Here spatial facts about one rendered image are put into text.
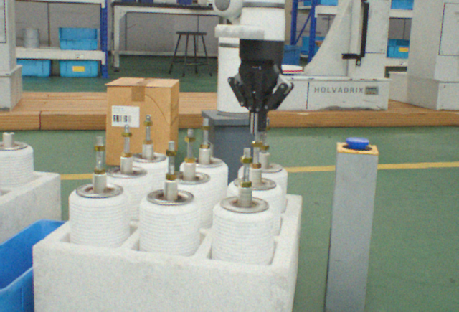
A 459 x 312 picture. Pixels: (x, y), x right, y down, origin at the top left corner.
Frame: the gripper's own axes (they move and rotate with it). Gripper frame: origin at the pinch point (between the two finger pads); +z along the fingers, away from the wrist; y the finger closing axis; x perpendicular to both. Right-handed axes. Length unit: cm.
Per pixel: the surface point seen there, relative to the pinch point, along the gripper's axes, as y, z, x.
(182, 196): 3.2, 10.7, 14.5
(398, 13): 197, -40, -511
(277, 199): -4.8, 12.3, -0.1
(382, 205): 11, 36, -80
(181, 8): 387, -37, -365
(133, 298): 3.2, 24.4, 24.3
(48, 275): 15.1, 22.4, 31.1
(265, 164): 4.9, 9.8, -9.7
